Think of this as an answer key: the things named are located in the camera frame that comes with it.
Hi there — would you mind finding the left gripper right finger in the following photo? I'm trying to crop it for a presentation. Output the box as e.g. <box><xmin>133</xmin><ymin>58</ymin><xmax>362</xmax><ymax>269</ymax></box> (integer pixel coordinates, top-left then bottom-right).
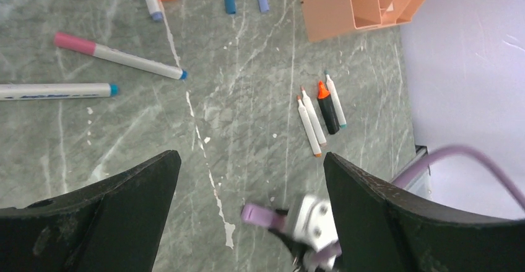
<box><xmin>324</xmin><ymin>152</ymin><xmax>524</xmax><ymax>271</ymax></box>

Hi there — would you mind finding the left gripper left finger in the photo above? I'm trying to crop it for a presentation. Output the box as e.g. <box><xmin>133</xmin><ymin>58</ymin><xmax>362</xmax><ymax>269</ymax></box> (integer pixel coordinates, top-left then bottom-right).
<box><xmin>1</xmin><ymin>150</ymin><xmax>181</xmax><ymax>271</ymax></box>

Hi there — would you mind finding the teal capped white marker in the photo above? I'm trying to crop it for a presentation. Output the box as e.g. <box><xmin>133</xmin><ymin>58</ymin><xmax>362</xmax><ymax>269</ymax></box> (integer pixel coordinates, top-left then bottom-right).
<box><xmin>324</xmin><ymin>71</ymin><xmax>347</xmax><ymax>128</ymax></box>

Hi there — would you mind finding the green capped orange marker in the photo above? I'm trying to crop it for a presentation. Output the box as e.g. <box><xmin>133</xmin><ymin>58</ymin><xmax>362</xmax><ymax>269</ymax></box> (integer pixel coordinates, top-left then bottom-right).
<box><xmin>297</xmin><ymin>95</ymin><xmax>322</xmax><ymax>157</ymax></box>

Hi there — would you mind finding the black orange highlighter body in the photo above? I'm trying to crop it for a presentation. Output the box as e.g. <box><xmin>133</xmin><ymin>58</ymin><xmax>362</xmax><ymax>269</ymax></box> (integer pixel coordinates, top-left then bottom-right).
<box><xmin>317</xmin><ymin>81</ymin><xmax>340</xmax><ymax>134</ymax></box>

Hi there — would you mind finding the blue capped white marker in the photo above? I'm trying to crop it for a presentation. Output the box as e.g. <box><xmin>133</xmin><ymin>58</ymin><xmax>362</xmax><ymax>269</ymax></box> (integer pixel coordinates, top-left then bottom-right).
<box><xmin>300</xmin><ymin>86</ymin><xmax>327</xmax><ymax>147</ymax></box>

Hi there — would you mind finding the purple highlighter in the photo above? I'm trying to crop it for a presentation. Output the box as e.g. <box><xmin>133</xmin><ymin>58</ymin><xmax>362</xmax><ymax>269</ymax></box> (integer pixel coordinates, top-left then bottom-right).
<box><xmin>240</xmin><ymin>203</ymin><xmax>288</xmax><ymax>234</ymax></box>

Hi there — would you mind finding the grey capped white marker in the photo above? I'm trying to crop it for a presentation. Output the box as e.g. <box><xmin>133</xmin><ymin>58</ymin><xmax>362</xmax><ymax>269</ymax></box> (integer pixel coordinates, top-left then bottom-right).
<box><xmin>1</xmin><ymin>83</ymin><xmax>119</xmax><ymax>101</ymax></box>

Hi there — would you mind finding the pink capped white marker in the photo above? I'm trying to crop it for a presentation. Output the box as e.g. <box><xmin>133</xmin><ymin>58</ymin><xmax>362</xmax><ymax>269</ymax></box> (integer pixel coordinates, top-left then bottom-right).
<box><xmin>54</xmin><ymin>32</ymin><xmax>188</xmax><ymax>80</ymax></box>

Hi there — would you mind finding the dark blue marker cap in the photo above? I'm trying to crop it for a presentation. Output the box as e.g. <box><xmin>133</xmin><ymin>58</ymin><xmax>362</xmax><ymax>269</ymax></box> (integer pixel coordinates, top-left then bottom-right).
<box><xmin>224</xmin><ymin>0</ymin><xmax>236</xmax><ymax>15</ymax></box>

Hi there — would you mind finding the lavender marker cap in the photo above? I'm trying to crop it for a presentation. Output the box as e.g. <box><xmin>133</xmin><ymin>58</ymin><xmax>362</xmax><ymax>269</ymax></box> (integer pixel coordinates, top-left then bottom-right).
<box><xmin>258</xmin><ymin>0</ymin><xmax>269</xmax><ymax>13</ymax></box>

